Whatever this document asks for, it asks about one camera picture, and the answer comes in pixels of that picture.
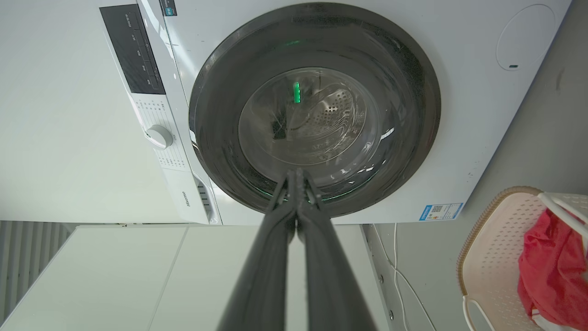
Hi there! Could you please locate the white power cable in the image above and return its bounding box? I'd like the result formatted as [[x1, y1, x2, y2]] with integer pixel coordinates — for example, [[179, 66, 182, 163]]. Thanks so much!
[[373, 223, 437, 331]]

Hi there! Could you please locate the white cabinet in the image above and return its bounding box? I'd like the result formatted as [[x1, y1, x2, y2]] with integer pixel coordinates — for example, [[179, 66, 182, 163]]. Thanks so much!
[[0, 224, 391, 331]]

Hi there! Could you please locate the grey ribbed radiator panel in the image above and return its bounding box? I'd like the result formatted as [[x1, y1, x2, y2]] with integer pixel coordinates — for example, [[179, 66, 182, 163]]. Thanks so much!
[[0, 220, 74, 321]]

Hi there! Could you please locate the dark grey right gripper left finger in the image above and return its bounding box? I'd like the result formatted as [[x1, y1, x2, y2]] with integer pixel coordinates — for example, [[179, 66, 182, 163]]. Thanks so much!
[[217, 171, 296, 331]]

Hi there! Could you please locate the red garment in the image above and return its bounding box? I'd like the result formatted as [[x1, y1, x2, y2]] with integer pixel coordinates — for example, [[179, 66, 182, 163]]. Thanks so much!
[[517, 208, 588, 331]]

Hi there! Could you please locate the white front-load washing machine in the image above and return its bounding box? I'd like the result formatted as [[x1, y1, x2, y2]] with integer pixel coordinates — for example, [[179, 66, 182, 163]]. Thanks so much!
[[99, 0, 573, 226]]

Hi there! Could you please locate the white washing machine dial knob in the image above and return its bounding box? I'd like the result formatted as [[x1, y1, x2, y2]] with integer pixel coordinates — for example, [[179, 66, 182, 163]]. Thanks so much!
[[145, 125, 174, 150]]

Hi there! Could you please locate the white plastic laundry basket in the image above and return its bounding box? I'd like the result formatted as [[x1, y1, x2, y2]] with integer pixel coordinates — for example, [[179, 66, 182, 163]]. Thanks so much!
[[456, 186, 588, 331]]

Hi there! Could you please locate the dark round washing machine door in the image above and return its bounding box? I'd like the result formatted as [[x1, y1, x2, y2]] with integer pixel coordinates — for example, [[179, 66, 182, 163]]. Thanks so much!
[[188, 2, 442, 218]]

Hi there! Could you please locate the black washing machine display panel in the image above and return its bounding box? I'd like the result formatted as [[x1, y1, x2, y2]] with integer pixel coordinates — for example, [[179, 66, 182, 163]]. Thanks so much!
[[99, 4, 166, 96]]

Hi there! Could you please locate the blue energy label sticker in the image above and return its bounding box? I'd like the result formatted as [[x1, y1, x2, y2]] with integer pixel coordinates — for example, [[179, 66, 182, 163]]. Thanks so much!
[[418, 202, 464, 222]]

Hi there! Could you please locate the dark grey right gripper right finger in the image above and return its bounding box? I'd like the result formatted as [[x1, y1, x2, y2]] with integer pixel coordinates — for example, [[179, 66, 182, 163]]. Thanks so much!
[[295, 168, 378, 331]]

